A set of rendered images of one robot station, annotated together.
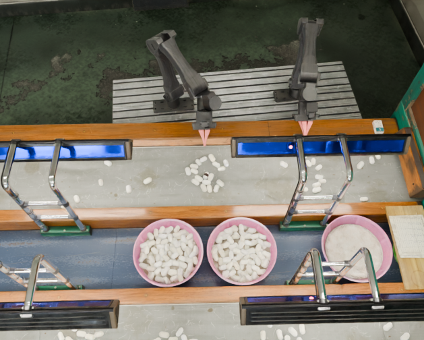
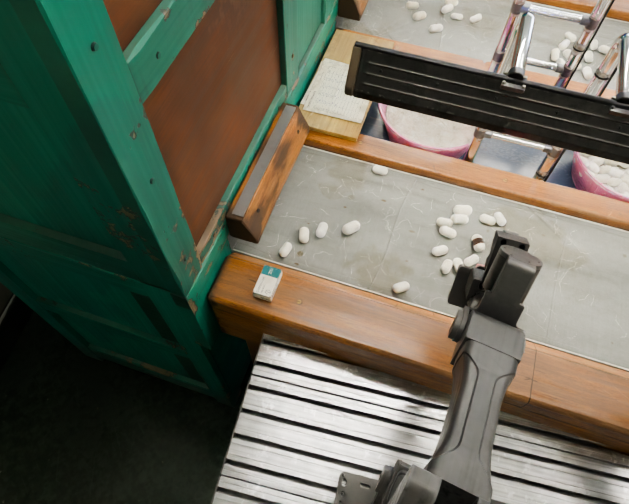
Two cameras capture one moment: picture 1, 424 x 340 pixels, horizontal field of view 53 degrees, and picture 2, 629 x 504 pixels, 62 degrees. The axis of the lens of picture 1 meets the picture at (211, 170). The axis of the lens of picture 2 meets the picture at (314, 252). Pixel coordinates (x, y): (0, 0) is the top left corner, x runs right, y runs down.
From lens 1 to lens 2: 1.69 m
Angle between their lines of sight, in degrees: 58
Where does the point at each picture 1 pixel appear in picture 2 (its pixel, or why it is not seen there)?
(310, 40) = (478, 422)
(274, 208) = (563, 197)
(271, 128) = (526, 371)
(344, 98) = (257, 446)
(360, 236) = (411, 130)
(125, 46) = not seen: outside the picture
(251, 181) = (592, 270)
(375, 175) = (331, 204)
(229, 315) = not seen: outside the picture
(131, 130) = not seen: outside the picture
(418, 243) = (339, 79)
